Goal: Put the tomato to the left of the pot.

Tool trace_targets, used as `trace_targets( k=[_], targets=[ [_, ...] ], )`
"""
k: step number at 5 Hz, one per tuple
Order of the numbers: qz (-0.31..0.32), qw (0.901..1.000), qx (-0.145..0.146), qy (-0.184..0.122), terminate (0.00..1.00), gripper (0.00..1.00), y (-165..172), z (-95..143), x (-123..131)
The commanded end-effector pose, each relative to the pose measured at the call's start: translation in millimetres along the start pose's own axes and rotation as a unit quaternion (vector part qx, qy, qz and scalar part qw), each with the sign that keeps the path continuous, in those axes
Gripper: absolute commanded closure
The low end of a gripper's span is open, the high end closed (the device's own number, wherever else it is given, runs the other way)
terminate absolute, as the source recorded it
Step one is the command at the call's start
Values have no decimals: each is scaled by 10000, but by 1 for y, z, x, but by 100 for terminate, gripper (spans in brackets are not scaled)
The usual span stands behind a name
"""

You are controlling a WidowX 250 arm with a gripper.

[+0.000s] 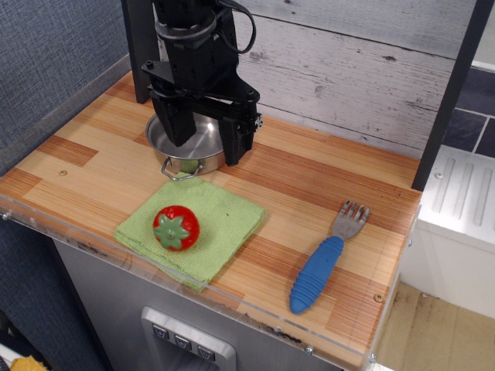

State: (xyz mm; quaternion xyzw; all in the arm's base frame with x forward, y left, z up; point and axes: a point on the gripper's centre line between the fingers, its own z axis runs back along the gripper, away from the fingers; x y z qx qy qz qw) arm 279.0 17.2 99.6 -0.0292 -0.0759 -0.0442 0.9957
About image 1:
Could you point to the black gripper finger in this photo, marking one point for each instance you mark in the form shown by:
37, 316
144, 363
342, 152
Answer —
237, 137
177, 121

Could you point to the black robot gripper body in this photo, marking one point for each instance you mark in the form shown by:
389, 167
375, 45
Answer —
201, 69

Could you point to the white appliance with ridges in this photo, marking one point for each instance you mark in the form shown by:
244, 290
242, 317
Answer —
450, 252

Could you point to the silver metal pot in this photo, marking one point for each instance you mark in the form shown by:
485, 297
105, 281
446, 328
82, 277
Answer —
201, 154

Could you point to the red toy strawberry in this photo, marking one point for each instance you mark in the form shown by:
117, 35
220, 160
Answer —
176, 228

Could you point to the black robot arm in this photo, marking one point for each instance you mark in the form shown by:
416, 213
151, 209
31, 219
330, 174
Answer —
200, 74

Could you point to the dark vertical post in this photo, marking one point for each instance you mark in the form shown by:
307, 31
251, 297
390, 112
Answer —
139, 20
467, 51

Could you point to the green folded cloth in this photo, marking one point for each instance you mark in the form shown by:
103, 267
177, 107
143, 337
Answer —
226, 222

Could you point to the yellow object at corner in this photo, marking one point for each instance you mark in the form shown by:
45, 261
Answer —
27, 364

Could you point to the blue handled metal fork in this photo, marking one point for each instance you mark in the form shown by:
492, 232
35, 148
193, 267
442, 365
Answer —
312, 278

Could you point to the clear acrylic edge guard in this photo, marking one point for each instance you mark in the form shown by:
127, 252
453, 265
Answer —
114, 284

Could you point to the silver button control panel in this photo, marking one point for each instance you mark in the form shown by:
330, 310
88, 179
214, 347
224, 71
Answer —
175, 345

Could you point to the dark left vertical post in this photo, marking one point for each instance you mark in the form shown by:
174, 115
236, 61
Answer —
139, 20

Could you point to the dark right vertical post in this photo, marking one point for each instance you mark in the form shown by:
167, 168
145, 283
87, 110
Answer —
467, 51

